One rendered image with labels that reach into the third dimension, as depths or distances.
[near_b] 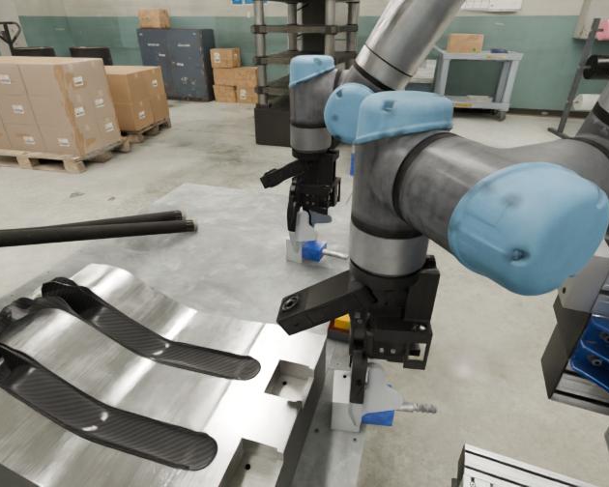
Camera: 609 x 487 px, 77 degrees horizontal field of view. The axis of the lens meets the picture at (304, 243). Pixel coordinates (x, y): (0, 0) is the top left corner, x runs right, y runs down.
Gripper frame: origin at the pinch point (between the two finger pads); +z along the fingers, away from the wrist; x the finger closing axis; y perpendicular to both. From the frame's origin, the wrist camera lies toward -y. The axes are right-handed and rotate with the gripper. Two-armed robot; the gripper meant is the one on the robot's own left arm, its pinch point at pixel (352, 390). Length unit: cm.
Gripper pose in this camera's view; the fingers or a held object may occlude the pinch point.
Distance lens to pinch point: 52.4
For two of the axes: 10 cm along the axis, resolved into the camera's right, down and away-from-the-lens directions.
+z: 0.0, 8.6, 5.0
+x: 1.2, -5.0, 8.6
